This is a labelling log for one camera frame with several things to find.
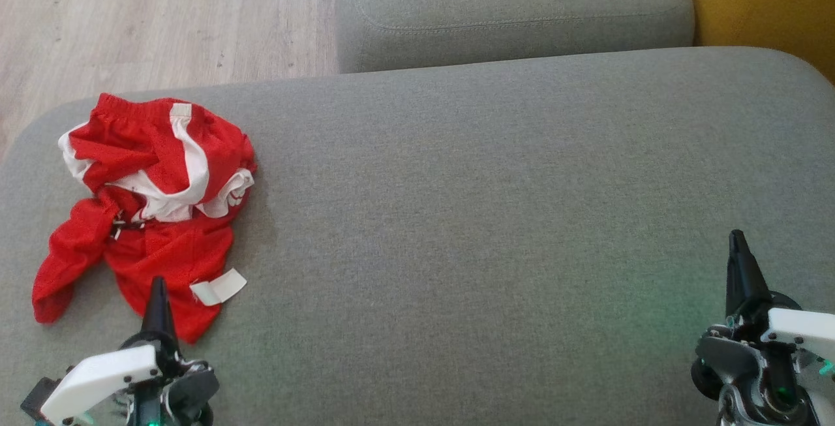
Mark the red white basketball jersey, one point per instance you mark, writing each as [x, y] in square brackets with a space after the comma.
[169, 256]

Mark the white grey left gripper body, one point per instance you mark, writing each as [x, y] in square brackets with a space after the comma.
[111, 374]

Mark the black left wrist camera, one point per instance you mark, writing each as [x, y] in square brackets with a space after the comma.
[39, 398]

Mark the mustard yellow upholstered panel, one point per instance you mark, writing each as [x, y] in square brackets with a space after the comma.
[763, 2]

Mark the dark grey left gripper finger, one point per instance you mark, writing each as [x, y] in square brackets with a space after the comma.
[158, 315]

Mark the small grey sofa cushion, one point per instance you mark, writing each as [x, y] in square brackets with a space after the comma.
[509, 15]

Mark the large grey sofa seat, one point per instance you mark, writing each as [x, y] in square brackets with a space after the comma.
[489, 217]

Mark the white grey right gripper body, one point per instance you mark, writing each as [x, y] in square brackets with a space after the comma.
[802, 328]

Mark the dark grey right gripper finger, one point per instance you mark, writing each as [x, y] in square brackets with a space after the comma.
[743, 282]

